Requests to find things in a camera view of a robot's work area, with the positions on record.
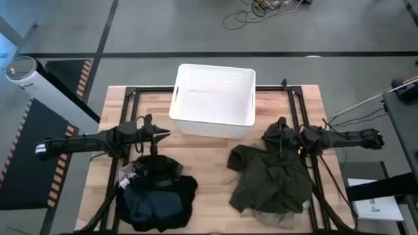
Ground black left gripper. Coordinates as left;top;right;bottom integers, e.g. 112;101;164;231
140;114;171;144

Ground black garment with grey print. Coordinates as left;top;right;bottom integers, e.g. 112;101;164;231
134;155;184;189

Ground dark green garment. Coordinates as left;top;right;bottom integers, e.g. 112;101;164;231
227;125;314;215

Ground white perforated plastic laundry basket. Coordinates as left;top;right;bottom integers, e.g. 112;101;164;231
169;63;257;140

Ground large black garment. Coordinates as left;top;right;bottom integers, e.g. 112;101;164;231
116;174;199;233

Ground dark blue garment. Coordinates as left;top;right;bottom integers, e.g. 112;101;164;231
123;187;184;223

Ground thin white rod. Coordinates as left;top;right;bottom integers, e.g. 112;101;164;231
328;78;418;119

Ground black flat beam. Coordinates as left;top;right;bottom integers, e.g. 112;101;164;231
345;172;418;202

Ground white paper sheet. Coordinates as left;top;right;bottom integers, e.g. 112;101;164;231
347;178;405;222

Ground small black striped-edge floor mat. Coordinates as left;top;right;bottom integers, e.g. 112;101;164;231
44;58;94;99

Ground black desk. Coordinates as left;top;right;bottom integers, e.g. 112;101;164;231
381;86;418;196

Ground white tower air purifier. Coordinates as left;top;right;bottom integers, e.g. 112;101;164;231
5;55;101;134

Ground black round device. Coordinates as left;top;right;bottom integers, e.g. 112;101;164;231
391;78;418;105

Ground large black striped-edge floor mat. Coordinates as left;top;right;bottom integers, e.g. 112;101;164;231
0;97;79;210

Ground black aluminium table frame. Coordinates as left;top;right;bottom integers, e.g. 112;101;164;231
78;85;357;235

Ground tangled floor cables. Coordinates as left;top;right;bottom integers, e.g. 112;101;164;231
221;0;314;31

